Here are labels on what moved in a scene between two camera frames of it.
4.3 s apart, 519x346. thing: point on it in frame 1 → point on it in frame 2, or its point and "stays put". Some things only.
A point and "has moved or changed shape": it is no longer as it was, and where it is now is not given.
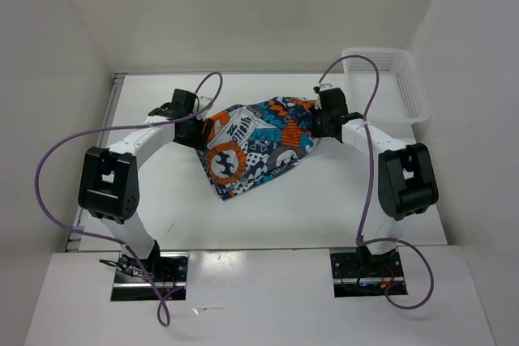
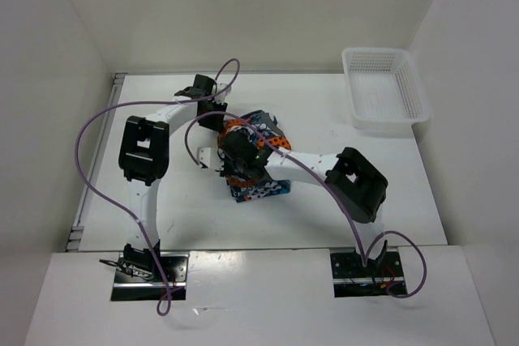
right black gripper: [318, 132] → [226, 169]
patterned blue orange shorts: [251, 144] has moved or changed shape
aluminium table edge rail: [109, 112] stays put
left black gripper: [199, 141] → [216, 124]
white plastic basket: [398, 96] stays put
